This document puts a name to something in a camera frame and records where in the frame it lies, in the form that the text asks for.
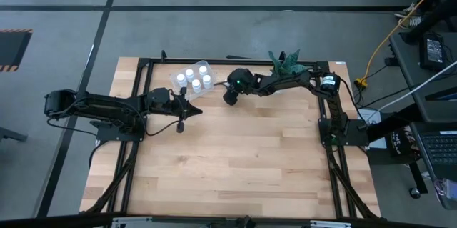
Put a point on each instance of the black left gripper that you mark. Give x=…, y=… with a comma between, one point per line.
x=162, y=99

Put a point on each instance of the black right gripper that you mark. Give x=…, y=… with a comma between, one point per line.
x=241, y=81

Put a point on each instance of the white pill bottle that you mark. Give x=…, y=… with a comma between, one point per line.
x=207, y=80
x=181, y=78
x=196, y=85
x=203, y=70
x=189, y=74

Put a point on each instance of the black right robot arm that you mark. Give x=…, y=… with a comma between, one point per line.
x=292, y=81

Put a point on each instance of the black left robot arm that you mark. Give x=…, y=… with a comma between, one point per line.
x=107, y=103

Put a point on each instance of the clear plastic basket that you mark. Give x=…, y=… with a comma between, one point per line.
x=185, y=91

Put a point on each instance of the green snake plant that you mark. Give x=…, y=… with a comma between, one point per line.
x=287, y=64

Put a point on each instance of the black clamp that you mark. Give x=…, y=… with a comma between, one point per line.
x=164, y=55

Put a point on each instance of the white paper sheet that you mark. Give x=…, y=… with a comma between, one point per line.
x=371, y=115

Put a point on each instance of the dark grey desk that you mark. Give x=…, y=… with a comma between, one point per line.
x=410, y=67

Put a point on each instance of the black box with print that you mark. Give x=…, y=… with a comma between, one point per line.
x=401, y=142

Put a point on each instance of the black chair base leg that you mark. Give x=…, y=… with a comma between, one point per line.
x=10, y=134

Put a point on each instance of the striped floor hatch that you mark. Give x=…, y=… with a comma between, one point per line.
x=12, y=49

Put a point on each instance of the black power adapter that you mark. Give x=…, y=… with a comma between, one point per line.
x=433, y=51

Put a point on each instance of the black stand with caster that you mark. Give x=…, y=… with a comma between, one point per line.
x=415, y=193

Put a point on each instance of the black desk leg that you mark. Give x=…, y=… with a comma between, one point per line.
x=437, y=13

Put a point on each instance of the black laptop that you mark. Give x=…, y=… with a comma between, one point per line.
x=441, y=147

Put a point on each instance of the clear plastic bag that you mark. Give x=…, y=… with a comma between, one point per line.
x=446, y=192

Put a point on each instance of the black aluminium table frame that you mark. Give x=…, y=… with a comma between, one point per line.
x=250, y=62

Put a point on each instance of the silver metal bracket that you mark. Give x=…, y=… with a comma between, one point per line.
x=132, y=222
x=330, y=224

